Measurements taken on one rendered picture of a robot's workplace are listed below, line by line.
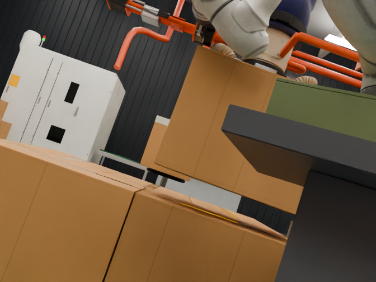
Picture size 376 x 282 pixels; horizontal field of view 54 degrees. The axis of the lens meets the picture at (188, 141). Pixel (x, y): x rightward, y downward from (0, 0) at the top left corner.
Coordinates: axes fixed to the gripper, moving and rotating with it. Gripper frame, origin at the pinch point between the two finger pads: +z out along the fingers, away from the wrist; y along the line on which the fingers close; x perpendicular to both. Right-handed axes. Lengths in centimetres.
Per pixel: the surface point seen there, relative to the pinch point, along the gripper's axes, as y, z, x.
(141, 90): -160, 1044, -199
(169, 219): 68, -22, 12
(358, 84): -306, 762, 358
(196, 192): 81, 730, 59
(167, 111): -125, 1047, -96
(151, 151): 44, 145, -17
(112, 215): 72, -22, -5
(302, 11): -16.4, -8.8, 32.5
